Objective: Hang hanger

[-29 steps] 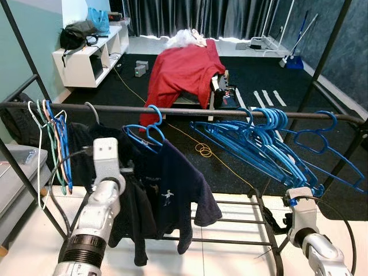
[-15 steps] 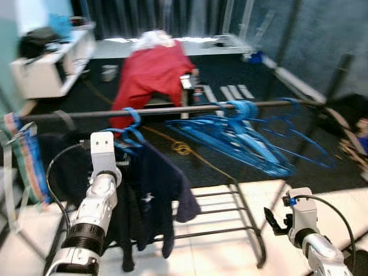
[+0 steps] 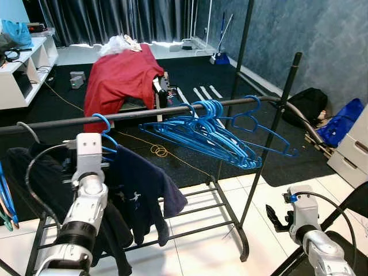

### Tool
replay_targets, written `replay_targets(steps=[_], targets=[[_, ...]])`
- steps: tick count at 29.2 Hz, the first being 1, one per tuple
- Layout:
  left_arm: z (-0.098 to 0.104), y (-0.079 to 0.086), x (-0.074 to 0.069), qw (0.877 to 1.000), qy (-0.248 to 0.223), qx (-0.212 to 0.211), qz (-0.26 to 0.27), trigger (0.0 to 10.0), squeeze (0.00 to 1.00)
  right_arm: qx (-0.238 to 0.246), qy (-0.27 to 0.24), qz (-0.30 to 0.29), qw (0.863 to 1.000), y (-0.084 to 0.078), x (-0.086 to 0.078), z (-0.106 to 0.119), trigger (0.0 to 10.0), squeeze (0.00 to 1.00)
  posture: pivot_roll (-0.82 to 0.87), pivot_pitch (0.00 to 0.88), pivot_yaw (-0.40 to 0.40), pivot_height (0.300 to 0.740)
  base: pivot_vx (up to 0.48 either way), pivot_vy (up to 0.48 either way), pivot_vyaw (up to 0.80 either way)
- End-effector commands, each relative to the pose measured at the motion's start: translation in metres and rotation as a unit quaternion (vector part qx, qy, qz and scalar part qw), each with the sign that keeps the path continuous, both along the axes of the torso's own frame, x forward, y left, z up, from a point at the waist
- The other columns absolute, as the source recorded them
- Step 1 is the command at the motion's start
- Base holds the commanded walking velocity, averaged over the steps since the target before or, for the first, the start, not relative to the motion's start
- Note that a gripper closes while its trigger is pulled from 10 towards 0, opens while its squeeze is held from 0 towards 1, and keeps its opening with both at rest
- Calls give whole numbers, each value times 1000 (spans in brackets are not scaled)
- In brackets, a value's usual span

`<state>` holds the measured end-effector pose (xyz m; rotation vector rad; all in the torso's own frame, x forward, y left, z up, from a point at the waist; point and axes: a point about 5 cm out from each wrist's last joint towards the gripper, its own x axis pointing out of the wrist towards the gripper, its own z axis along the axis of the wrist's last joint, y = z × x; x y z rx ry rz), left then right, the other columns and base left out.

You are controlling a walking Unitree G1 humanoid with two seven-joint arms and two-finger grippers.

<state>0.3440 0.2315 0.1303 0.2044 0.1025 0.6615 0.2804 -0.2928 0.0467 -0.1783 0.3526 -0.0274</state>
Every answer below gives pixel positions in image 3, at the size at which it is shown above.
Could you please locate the grey metal hanger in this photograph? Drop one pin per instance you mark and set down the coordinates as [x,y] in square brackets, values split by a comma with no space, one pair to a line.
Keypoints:
[31,129]

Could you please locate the black electronic device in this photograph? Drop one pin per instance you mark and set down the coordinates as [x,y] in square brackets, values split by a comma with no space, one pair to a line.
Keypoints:
[161,86]

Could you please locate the white drawer cabinet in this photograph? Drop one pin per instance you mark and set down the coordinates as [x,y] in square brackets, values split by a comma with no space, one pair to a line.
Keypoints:
[351,155]

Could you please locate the black backpack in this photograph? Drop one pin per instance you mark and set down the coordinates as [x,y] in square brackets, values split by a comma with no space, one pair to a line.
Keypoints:
[307,103]

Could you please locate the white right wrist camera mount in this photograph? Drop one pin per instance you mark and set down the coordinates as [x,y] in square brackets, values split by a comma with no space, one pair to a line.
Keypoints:
[305,210]

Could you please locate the royal blue bag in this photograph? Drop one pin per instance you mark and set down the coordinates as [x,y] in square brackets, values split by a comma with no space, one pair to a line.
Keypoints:
[342,126]

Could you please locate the dark curtain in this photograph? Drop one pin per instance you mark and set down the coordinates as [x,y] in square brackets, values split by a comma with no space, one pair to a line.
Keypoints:
[115,20]

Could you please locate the black hanging garment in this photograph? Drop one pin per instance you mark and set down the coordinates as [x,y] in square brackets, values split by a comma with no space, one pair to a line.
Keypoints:
[49,172]

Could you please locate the grey box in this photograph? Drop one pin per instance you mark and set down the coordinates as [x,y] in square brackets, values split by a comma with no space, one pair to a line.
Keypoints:
[77,77]

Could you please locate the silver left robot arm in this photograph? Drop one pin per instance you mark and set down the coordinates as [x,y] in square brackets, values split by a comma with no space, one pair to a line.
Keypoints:
[86,207]

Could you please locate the black cloth bag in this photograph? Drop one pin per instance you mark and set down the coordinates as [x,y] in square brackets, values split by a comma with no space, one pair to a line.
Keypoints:
[7,46]

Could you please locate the blue mop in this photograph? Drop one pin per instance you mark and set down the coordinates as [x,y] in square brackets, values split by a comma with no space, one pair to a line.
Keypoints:
[221,58]

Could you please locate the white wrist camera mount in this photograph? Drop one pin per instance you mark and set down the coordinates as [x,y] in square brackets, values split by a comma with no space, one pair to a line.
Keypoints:
[89,149]
[305,210]

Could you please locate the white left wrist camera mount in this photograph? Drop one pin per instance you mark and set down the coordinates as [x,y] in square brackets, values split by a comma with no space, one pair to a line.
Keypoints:
[89,149]

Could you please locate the light blue bag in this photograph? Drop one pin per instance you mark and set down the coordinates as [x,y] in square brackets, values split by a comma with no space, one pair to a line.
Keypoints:
[17,31]

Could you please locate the green plastic hanger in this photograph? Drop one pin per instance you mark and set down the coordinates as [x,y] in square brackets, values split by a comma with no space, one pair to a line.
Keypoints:
[7,223]

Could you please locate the white plastic bag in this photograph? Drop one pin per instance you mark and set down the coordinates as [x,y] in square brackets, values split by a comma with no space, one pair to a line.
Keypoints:
[115,45]

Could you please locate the navy sweatshirt white print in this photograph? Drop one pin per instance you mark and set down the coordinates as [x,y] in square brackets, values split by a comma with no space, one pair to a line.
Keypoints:
[144,184]

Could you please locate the black metal clothes rack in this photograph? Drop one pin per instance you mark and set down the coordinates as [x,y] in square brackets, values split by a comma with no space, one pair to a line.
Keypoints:
[144,112]

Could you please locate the white shelf unit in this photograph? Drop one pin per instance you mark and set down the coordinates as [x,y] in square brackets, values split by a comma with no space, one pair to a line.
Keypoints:
[11,89]

